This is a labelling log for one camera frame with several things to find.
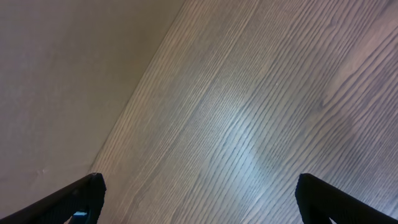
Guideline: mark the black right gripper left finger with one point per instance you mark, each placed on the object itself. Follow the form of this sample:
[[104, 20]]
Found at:
[[79, 202]]

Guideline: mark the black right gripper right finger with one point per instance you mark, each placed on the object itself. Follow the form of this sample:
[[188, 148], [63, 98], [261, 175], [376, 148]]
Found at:
[[322, 203]]

